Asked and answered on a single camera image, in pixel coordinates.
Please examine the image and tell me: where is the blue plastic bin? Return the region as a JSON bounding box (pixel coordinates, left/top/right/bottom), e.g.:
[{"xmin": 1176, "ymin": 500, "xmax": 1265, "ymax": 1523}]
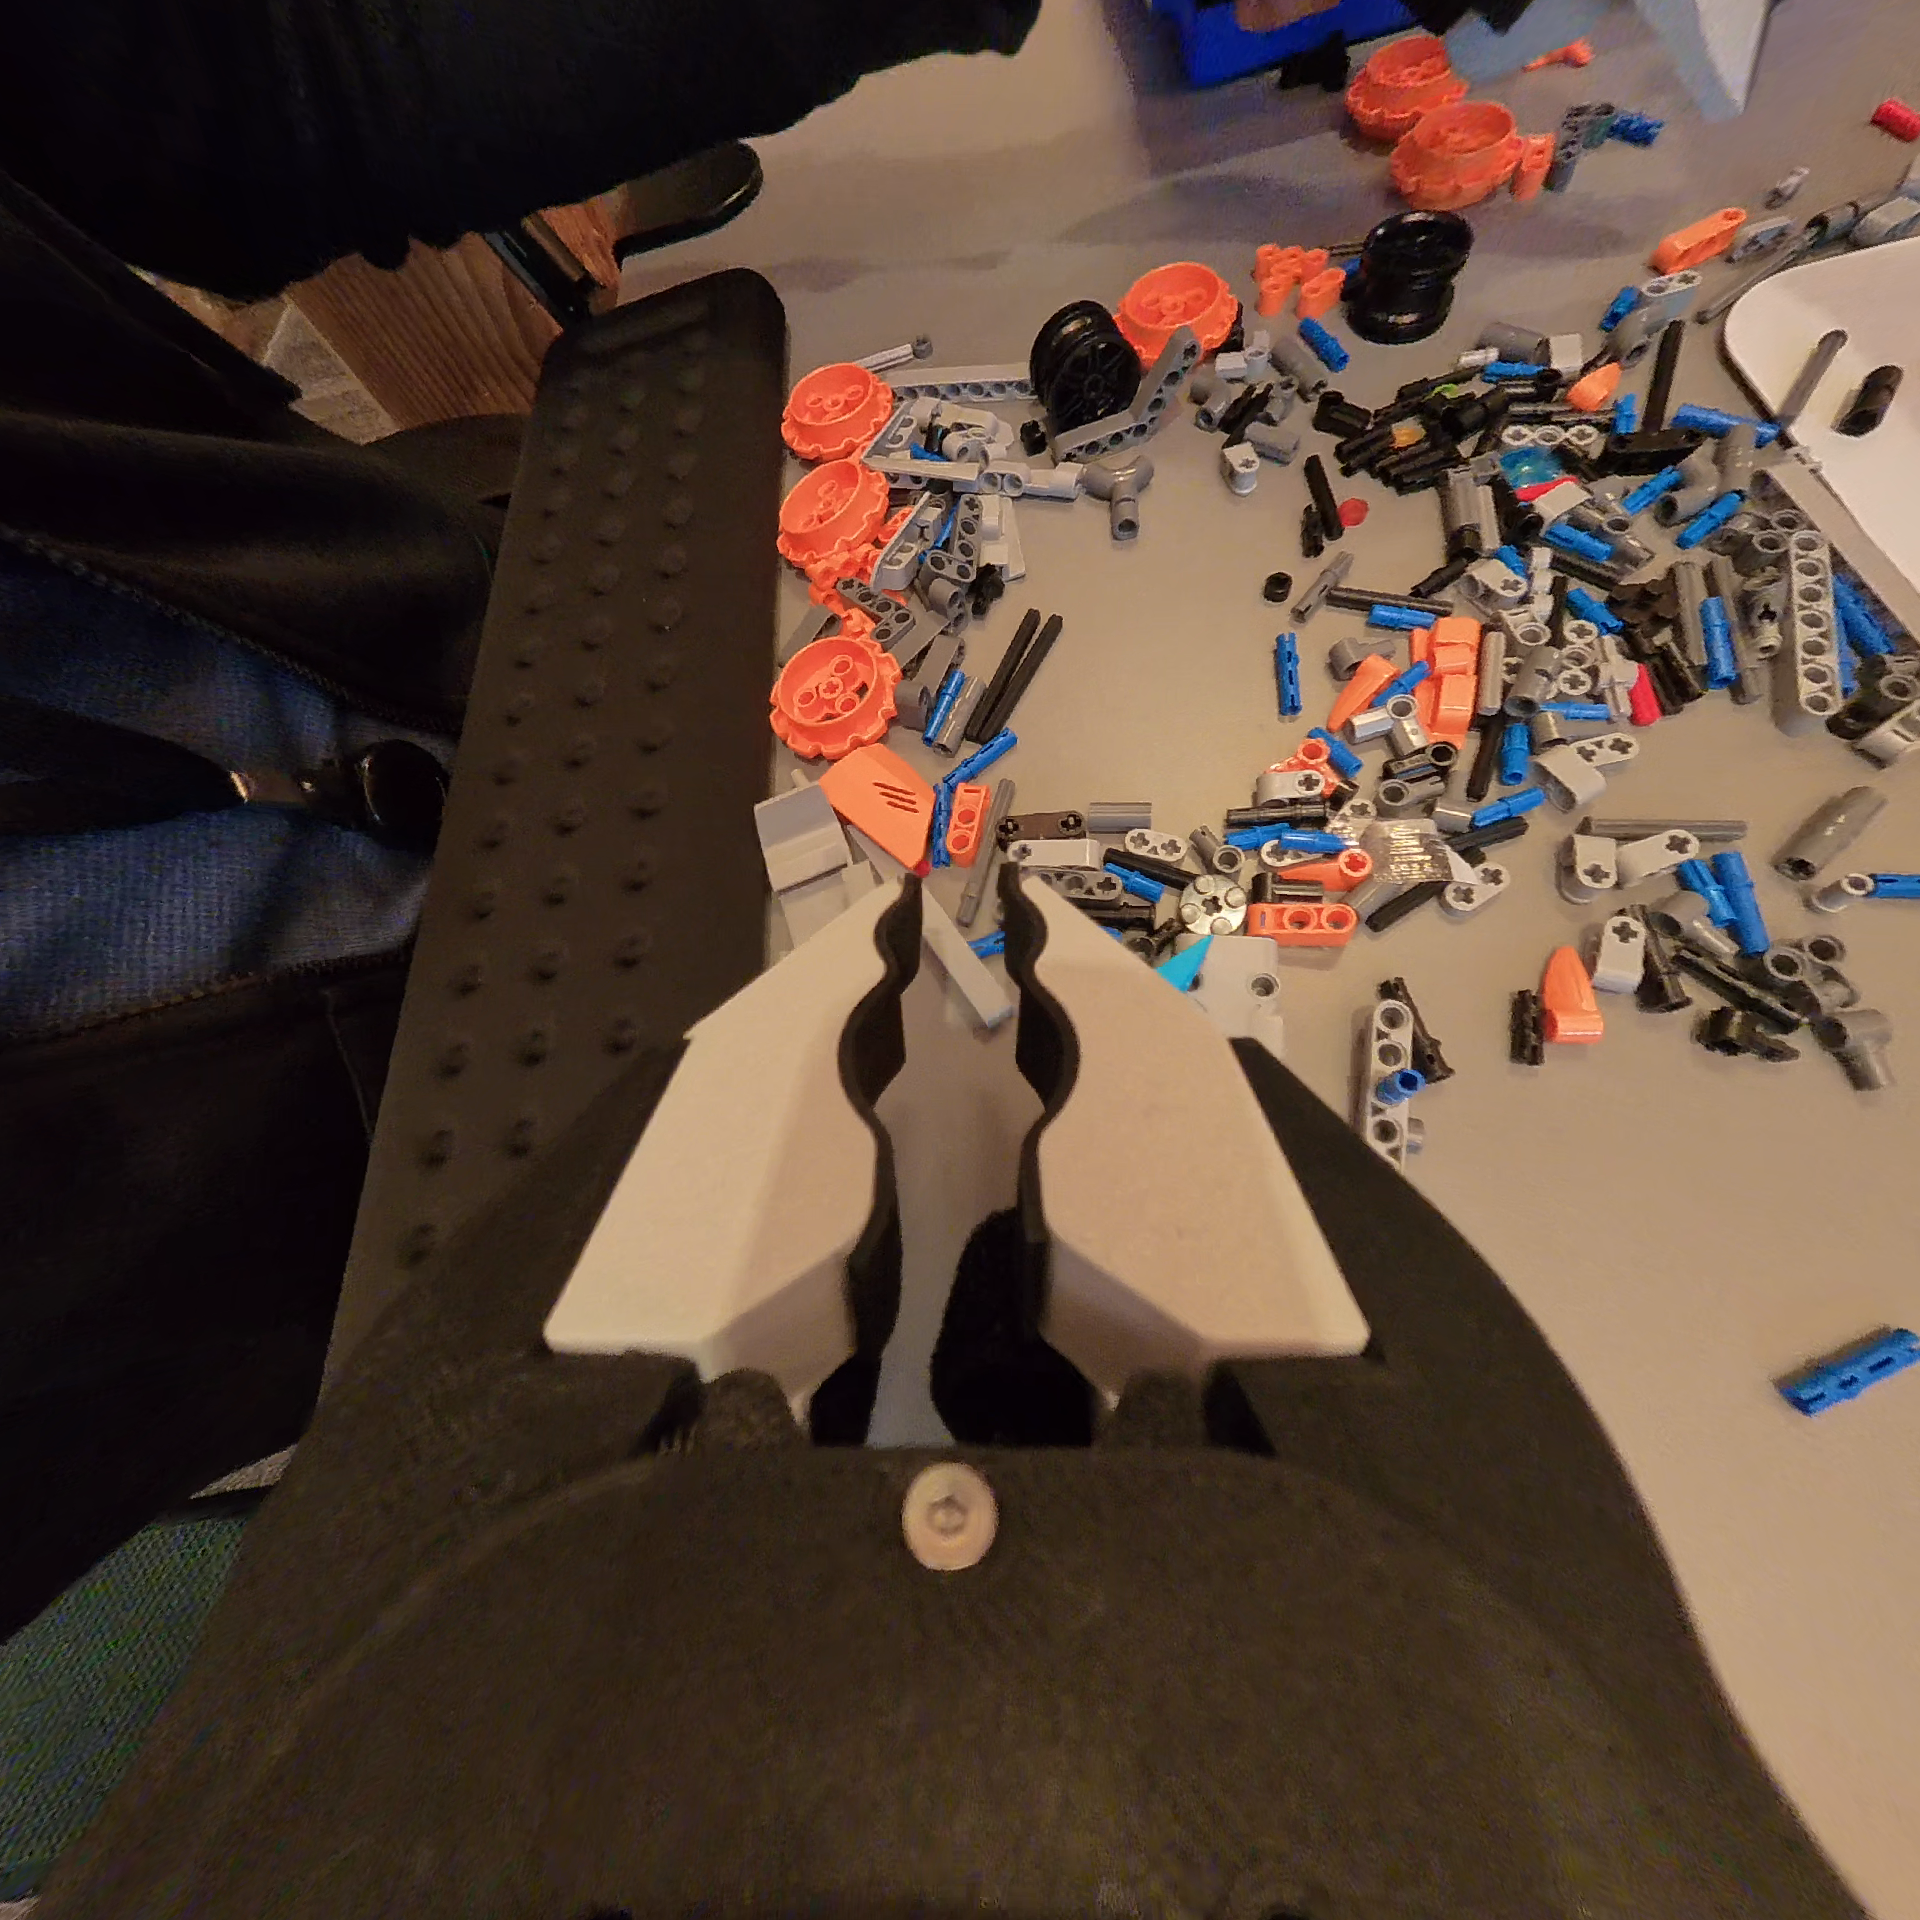
[{"xmin": 1146, "ymin": 0, "xmax": 1443, "ymax": 83}]

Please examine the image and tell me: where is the black wheel hub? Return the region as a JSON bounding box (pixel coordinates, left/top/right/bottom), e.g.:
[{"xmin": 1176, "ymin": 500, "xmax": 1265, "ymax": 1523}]
[{"xmin": 1343, "ymin": 210, "xmax": 1480, "ymax": 342}]

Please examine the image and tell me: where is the wooden panel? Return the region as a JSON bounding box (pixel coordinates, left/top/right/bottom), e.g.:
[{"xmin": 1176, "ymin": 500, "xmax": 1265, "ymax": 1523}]
[{"xmin": 165, "ymin": 194, "xmax": 633, "ymax": 443}]

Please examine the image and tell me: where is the orange curved shell piece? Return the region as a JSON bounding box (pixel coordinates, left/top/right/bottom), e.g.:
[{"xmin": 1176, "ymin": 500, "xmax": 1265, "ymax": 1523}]
[{"xmin": 816, "ymin": 749, "xmax": 944, "ymax": 876}]

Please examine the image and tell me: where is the person's left forearm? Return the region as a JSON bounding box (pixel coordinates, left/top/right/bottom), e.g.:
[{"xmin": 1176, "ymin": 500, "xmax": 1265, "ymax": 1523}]
[{"xmin": 0, "ymin": 0, "xmax": 1045, "ymax": 302}]

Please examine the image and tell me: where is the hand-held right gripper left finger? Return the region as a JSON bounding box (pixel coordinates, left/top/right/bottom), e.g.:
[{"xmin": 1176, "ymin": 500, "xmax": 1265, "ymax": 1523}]
[{"xmin": 543, "ymin": 876, "xmax": 921, "ymax": 1441}]

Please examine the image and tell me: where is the white book stand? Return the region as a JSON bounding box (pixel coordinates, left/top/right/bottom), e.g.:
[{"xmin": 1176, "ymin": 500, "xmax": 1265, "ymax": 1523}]
[{"xmin": 1634, "ymin": 0, "xmax": 1920, "ymax": 601}]

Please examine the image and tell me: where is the black chair frame bar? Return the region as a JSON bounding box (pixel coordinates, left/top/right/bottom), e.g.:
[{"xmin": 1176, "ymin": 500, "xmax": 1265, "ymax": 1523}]
[{"xmin": 494, "ymin": 216, "xmax": 601, "ymax": 317}]

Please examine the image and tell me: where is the black chair armrest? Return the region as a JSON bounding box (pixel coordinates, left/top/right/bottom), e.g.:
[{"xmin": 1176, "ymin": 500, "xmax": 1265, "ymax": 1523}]
[{"xmin": 601, "ymin": 141, "xmax": 764, "ymax": 279}]

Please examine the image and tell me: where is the orange gear wheel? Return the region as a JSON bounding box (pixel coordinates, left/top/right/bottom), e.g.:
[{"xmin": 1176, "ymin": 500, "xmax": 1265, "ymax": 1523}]
[
  {"xmin": 1345, "ymin": 35, "xmax": 1464, "ymax": 130},
  {"xmin": 1117, "ymin": 264, "xmax": 1245, "ymax": 353},
  {"xmin": 781, "ymin": 365, "xmax": 898, "ymax": 462},
  {"xmin": 1386, "ymin": 102, "xmax": 1555, "ymax": 210},
  {"xmin": 769, "ymin": 636, "xmax": 898, "ymax": 756},
  {"xmin": 777, "ymin": 459, "xmax": 892, "ymax": 569}
]

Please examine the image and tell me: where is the pile of small building pieces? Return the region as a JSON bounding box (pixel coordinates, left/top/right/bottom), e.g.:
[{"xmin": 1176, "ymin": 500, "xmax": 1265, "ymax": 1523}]
[{"xmin": 781, "ymin": 89, "xmax": 1920, "ymax": 1097}]

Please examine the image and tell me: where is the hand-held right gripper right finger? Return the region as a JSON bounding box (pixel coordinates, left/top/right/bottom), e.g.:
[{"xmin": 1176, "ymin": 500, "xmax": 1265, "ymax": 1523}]
[{"xmin": 996, "ymin": 866, "xmax": 1373, "ymax": 1422}]

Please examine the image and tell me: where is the dark grey tube piece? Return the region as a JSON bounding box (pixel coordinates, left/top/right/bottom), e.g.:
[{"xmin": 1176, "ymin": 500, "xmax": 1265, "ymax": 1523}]
[{"xmin": 1772, "ymin": 784, "xmax": 1891, "ymax": 880}]

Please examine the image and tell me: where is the cluster of grey black connectors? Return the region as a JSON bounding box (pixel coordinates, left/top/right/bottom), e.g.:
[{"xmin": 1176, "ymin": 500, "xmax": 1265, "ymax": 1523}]
[{"xmin": 1507, "ymin": 883, "xmax": 1900, "ymax": 1089}]

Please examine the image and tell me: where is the black perforated edge pad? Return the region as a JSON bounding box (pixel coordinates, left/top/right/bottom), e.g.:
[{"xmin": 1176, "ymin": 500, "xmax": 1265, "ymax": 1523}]
[{"xmin": 322, "ymin": 269, "xmax": 791, "ymax": 1381}]

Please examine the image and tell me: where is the grey curved panel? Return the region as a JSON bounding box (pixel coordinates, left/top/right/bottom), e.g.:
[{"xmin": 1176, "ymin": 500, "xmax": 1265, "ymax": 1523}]
[{"xmin": 751, "ymin": 779, "xmax": 859, "ymax": 887}]

